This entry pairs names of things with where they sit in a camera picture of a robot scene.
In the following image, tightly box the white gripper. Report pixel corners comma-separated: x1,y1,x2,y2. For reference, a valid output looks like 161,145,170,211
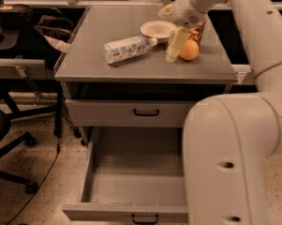
157,0,205,63

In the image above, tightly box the clear plastic water bottle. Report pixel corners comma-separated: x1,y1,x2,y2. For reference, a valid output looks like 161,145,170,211
103,36,157,65

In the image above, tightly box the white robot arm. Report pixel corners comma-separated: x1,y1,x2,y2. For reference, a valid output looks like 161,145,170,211
159,0,282,225

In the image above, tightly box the grey drawer cabinet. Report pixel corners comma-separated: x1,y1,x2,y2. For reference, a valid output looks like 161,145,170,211
55,5,237,143

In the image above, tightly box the closed grey upper drawer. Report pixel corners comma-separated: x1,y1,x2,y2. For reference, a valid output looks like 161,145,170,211
66,99,194,128

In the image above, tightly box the open grey lower drawer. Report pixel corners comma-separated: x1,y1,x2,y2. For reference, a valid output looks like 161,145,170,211
63,127,188,225

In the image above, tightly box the white paper bowl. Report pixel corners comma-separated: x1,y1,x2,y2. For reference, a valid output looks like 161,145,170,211
140,21,177,43

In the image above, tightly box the orange patterned drink can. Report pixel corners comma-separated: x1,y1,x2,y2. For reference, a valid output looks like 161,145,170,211
189,20,206,45

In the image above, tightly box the orange fruit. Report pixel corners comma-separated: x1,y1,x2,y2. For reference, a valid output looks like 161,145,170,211
179,39,200,61

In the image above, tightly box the dark bag on desk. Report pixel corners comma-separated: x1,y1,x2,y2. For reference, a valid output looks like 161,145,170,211
0,4,34,29

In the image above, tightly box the black office chair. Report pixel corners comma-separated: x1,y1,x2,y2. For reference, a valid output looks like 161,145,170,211
0,105,39,195

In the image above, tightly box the dark backpack with strap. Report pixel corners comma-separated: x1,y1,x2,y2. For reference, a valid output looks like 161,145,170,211
35,15,74,53

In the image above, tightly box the black floor cable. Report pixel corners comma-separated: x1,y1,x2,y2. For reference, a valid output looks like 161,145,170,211
4,141,62,225

